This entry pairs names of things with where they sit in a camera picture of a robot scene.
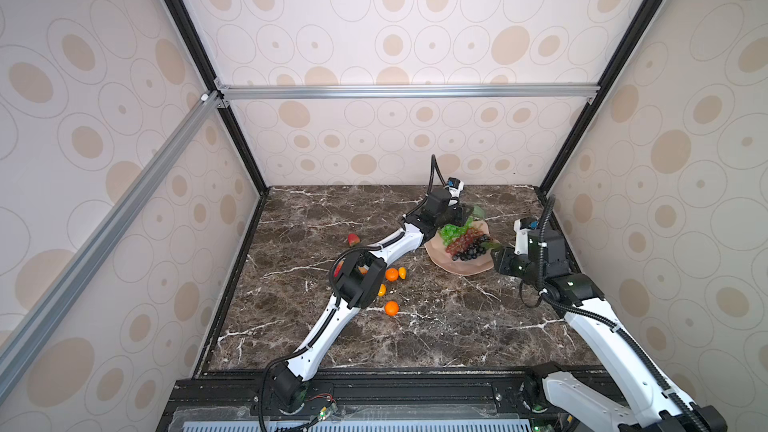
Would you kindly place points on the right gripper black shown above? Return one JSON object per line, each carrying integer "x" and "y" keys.
{"x": 503, "y": 263}

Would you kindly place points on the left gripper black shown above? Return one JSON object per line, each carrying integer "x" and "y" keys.
{"x": 458, "y": 214}

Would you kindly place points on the red grape bunch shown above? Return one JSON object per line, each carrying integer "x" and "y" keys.
{"x": 463, "y": 242}

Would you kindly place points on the black grape bunch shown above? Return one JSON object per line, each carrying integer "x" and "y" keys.
{"x": 479, "y": 248}

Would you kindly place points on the pink scalloped fruit bowl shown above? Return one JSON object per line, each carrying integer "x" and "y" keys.
{"x": 437, "y": 253}

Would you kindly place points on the green grape bunch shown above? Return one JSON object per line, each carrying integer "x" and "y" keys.
{"x": 449, "y": 233}

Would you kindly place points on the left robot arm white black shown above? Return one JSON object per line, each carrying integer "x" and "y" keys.
{"x": 355, "y": 278}

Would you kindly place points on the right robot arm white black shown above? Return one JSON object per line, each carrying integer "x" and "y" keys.
{"x": 652, "y": 401}

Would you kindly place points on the orange mandarin middle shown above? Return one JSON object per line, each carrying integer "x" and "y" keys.
{"x": 392, "y": 275}

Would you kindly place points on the strawberry far with leaves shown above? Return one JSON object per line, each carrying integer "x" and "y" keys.
{"x": 353, "y": 240}

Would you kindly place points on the orange mandarin front right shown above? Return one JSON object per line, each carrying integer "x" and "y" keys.
{"x": 391, "y": 308}

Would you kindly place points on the strawberry left red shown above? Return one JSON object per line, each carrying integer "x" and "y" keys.
{"x": 337, "y": 269}

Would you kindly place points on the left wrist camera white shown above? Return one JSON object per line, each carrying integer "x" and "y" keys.
{"x": 454, "y": 186}

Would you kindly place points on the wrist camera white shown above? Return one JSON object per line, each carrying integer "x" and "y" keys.
{"x": 454, "y": 186}
{"x": 524, "y": 228}

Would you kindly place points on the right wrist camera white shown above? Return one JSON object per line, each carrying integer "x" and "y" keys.
{"x": 524, "y": 228}

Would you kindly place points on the horizontal aluminium rail back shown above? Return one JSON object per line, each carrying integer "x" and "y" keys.
{"x": 424, "y": 91}

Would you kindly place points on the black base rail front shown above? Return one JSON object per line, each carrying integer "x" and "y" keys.
{"x": 365, "y": 394}

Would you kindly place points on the black frame post right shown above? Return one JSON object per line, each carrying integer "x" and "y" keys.
{"x": 638, "y": 26}

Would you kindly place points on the black frame post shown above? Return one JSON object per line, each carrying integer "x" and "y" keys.
{"x": 192, "y": 40}
{"x": 638, "y": 26}

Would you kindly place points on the black frame post left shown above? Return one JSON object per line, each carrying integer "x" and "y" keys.
{"x": 192, "y": 40}

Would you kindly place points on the diagonal aluminium rail left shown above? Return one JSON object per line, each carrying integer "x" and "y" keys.
{"x": 47, "y": 314}

